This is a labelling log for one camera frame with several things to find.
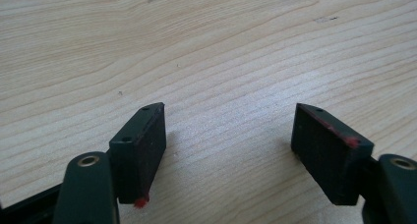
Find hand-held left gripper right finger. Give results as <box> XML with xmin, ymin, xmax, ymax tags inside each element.
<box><xmin>290</xmin><ymin>102</ymin><xmax>375</xmax><ymax>206</ymax></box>

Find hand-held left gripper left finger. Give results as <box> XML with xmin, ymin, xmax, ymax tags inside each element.
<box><xmin>108</xmin><ymin>101</ymin><xmax>167</xmax><ymax>209</ymax></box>

